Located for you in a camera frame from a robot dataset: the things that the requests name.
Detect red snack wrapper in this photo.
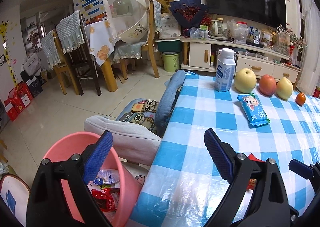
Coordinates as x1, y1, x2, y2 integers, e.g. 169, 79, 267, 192
247, 153, 264, 191

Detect crushed white plastic bottle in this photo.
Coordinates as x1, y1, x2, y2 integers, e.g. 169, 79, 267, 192
93, 169, 120, 186

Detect paper trash in bin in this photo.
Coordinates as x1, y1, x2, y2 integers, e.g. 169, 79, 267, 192
87, 181, 120, 221

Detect pink plastic trash bin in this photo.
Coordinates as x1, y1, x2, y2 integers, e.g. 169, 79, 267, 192
44, 132, 142, 226

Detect green trash bin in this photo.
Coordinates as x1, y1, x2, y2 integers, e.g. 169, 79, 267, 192
162, 52, 180, 72

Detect small orange tangerine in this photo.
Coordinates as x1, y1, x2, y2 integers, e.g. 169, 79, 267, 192
295, 92, 306, 106

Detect blue snack packet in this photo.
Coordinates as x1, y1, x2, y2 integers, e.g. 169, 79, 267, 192
237, 93, 270, 127

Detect blue white checkered tablecloth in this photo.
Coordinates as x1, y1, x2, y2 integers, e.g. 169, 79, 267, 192
127, 72, 319, 226

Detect small yellow pear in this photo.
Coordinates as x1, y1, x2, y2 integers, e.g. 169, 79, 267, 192
276, 77, 293, 100

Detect red apple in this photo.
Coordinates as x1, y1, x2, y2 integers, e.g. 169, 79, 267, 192
259, 74, 276, 97

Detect grey cushioned chair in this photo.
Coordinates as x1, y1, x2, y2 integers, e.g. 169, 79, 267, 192
84, 115, 162, 166

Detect red gift boxes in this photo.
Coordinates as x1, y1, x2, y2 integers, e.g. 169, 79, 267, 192
4, 83, 33, 121

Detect large yellow pear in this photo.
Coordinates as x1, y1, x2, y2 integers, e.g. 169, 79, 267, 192
234, 68, 257, 93

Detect owl pattern cushion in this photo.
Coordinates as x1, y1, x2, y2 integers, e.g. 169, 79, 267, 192
116, 98, 159, 134

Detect upright white blue bottle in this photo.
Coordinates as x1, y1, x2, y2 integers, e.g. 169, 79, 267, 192
215, 48, 236, 92

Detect white shopping bag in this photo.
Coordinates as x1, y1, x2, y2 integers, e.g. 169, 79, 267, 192
22, 53, 42, 77

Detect blue cushioned chair back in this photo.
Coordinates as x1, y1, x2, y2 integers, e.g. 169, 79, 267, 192
155, 70, 185, 137

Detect light wooden chair with cover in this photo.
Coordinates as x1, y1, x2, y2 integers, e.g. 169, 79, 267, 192
41, 29, 71, 95

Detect white tv cabinet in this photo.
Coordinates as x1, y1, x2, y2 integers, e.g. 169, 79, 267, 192
180, 37, 302, 86

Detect wooden dining table with cloth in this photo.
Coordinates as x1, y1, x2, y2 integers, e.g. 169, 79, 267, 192
85, 19, 118, 92

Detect wooden chair near cabinet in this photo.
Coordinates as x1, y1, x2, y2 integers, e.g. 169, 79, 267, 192
113, 0, 162, 78

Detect dark wooden chair with cover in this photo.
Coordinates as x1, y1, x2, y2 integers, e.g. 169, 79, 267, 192
56, 11, 101, 95

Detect white rice sack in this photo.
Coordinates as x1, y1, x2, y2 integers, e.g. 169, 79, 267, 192
159, 13, 181, 40

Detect dark blue flower bouquet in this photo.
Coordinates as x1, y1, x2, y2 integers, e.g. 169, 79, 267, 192
169, 0, 208, 28

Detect mesh food cover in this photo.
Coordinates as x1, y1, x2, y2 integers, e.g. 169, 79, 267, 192
103, 0, 149, 44

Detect giraffe height wall sticker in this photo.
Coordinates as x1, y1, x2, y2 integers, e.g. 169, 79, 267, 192
1, 20, 18, 86

